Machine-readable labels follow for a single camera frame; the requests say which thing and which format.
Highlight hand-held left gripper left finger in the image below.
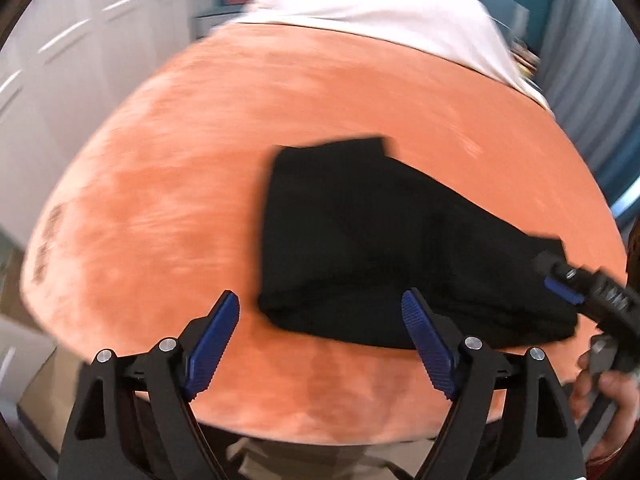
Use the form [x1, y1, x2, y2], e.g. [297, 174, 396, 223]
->
[57, 289, 241, 480]

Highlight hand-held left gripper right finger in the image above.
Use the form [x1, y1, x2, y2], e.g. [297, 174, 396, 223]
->
[401, 287, 586, 480]

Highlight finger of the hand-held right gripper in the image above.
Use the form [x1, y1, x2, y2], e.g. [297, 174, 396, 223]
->
[531, 240, 608, 286]
[545, 275, 586, 308]

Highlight black pants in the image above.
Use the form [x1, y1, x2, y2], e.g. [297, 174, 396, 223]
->
[257, 135, 583, 351]

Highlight person's right hand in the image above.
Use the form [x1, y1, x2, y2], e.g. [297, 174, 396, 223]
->
[570, 350, 640, 461]

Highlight person's beige trousers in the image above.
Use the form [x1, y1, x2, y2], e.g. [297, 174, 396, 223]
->
[225, 435, 441, 480]

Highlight orange plush blanket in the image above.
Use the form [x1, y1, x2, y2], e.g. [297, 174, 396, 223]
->
[20, 22, 628, 443]

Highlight grey curtain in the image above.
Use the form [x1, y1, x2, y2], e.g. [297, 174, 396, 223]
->
[537, 0, 640, 221]

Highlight blue padded headboard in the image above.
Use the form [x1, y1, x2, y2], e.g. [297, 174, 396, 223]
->
[492, 2, 531, 48]

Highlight white duvet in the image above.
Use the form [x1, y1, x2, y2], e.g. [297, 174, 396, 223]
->
[235, 0, 556, 111]

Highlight grey nightstand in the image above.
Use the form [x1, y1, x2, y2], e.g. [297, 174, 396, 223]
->
[192, 7, 251, 41]

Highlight white wardrobe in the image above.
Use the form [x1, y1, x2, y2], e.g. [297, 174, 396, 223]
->
[0, 0, 221, 241]

